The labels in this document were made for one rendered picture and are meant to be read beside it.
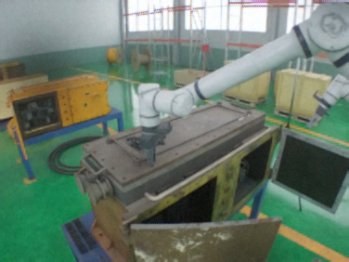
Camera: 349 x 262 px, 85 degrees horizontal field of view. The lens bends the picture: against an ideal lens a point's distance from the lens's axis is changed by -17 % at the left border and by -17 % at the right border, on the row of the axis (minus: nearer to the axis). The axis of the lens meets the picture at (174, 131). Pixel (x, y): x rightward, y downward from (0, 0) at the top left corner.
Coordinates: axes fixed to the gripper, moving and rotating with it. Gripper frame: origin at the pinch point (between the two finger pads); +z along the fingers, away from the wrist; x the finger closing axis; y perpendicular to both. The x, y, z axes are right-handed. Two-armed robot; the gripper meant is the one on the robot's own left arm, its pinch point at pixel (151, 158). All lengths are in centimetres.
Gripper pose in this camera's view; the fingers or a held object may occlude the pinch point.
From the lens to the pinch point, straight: 102.9
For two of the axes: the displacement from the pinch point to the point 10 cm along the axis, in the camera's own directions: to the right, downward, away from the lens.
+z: 0.0, 9.1, 4.1
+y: -9.5, -1.2, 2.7
